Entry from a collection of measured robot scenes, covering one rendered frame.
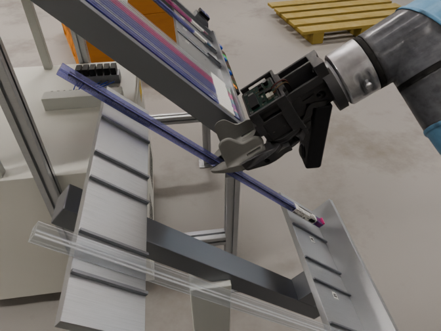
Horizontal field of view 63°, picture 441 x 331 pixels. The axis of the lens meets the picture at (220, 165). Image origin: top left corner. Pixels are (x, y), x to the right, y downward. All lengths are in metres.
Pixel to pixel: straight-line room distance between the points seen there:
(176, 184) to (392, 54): 1.50
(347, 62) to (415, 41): 0.08
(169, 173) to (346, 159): 0.97
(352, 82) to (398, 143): 1.88
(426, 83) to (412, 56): 0.04
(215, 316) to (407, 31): 0.48
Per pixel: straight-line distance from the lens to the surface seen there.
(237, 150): 0.51
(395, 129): 2.47
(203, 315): 0.61
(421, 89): 0.50
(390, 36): 0.50
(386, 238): 1.78
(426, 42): 0.50
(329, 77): 0.49
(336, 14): 3.91
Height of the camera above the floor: 1.28
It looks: 41 degrees down
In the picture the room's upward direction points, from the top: straight up
